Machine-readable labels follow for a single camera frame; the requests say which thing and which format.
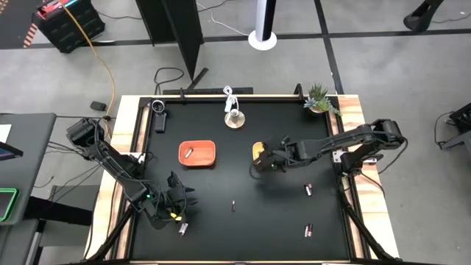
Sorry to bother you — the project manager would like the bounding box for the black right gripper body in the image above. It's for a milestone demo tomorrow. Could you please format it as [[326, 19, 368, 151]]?
[[274, 136, 310, 172]]

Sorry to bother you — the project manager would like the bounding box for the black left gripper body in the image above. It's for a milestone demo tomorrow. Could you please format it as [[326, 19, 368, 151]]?
[[163, 171, 188, 222]]

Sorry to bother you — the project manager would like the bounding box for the yellow plastic bin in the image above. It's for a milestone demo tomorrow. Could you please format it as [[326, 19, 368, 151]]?
[[252, 141, 266, 162]]

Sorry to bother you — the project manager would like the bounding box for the orange plastic bin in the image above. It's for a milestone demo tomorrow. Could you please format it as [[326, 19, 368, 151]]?
[[178, 139, 217, 168]]

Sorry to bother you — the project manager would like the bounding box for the metal cylinder stand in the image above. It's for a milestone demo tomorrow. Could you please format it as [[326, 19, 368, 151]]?
[[224, 107, 247, 130]]

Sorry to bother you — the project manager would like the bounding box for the succulent plant in dark pot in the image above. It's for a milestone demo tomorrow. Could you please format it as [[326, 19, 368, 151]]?
[[302, 82, 343, 118]]

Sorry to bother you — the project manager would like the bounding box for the black flat bar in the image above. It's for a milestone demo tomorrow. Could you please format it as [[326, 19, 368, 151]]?
[[162, 86, 255, 96]]

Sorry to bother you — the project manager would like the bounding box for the black and white standing pole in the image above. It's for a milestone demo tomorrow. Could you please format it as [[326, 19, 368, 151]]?
[[247, 0, 278, 52]]

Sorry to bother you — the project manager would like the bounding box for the grey desk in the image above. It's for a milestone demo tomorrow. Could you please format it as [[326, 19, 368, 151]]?
[[0, 112, 58, 226]]

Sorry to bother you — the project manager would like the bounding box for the black partition panel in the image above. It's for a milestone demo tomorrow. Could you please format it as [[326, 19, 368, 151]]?
[[135, 0, 210, 91]]

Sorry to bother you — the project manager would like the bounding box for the black floor equipment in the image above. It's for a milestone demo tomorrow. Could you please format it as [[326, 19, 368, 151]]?
[[435, 102, 471, 151]]

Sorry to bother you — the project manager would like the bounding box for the green-edged tablet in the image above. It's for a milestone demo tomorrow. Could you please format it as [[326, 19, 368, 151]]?
[[0, 187, 20, 223]]

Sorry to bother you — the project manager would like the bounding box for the black stand foot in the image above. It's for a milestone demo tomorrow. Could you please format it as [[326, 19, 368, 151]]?
[[403, 0, 445, 33]]

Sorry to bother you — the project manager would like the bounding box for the black equipment case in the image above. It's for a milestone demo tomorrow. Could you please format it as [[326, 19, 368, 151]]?
[[32, 0, 107, 54]]

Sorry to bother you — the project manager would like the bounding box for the white charger with cable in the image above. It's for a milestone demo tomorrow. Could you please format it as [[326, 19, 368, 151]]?
[[222, 85, 239, 113]]

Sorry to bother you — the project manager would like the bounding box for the black webcam on mount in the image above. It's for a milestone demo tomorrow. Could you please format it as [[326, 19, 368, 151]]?
[[151, 99, 168, 134]]

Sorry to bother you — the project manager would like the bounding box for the black aluminium table frame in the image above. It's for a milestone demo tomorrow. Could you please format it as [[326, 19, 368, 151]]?
[[79, 93, 402, 265]]

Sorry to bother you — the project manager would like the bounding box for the black cable loop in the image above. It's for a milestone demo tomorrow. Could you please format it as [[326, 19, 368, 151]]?
[[152, 66, 185, 96]]

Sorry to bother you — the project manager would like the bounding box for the yellow cable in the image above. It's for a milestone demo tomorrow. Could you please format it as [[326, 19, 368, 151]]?
[[60, 1, 117, 143]]

